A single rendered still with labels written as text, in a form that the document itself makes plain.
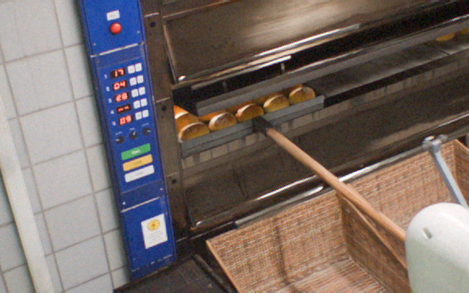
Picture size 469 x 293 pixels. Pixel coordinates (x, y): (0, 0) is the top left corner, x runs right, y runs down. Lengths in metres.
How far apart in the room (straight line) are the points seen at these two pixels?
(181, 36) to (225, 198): 0.59
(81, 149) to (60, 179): 0.10
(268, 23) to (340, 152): 0.62
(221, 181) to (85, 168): 0.49
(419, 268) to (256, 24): 1.21
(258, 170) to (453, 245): 1.39
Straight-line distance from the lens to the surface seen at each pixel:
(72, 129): 1.95
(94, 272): 2.22
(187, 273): 2.14
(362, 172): 2.06
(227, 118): 2.24
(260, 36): 2.11
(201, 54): 2.02
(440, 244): 1.02
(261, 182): 2.34
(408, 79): 2.60
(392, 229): 1.80
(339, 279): 2.55
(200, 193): 2.24
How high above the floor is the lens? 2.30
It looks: 32 degrees down
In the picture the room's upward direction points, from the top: 4 degrees counter-clockwise
